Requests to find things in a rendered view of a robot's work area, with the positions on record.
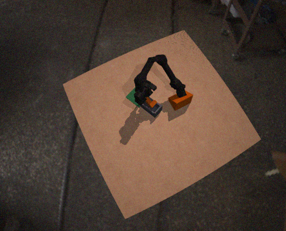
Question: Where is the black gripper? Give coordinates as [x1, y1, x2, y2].
[135, 83, 157, 105]

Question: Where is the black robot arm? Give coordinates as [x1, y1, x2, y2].
[134, 54, 187, 101]

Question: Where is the orange l-shaped part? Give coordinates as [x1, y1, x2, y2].
[145, 97, 157, 108]

